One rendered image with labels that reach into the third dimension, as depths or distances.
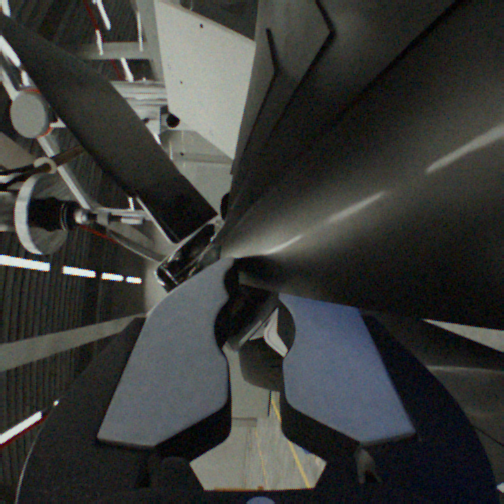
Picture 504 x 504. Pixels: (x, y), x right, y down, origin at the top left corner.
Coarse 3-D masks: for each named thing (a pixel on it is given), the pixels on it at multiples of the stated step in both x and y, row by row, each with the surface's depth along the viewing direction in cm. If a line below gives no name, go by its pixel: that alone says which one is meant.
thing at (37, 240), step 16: (0, 176) 26; (16, 176) 25; (32, 176) 21; (48, 176) 22; (32, 192) 20; (48, 192) 22; (64, 192) 25; (16, 208) 20; (32, 208) 20; (16, 224) 20; (32, 224) 21; (32, 240) 21; (48, 240) 23; (64, 240) 26; (48, 256) 24
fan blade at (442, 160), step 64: (320, 0) 5; (384, 0) 4; (448, 0) 3; (256, 64) 10; (320, 64) 6; (384, 64) 4; (448, 64) 3; (256, 128) 10; (320, 128) 6; (384, 128) 4; (448, 128) 3; (256, 192) 10; (320, 192) 7; (384, 192) 5; (448, 192) 4; (256, 256) 11; (320, 256) 7; (384, 256) 5; (448, 256) 4; (448, 320) 4
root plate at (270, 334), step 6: (276, 312) 30; (276, 318) 30; (270, 324) 30; (276, 324) 30; (270, 330) 30; (264, 336) 31; (270, 336) 30; (276, 336) 30; (270, 342) 30; (276, 342) 30; (282, 342) 29; (276, 348) 30; (282, 348) 29; (282, 354) 29
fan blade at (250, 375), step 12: (252, 348) 41; (264, 348) 42; (240, 360) 46; (252, 360) 45; (264, 360) 44; (276, 360) 44; (252, 372) 49; (264, 372) 48; (276, 372) 47; (252, 384) 57; (264, 384) 53; (276, 384) 52
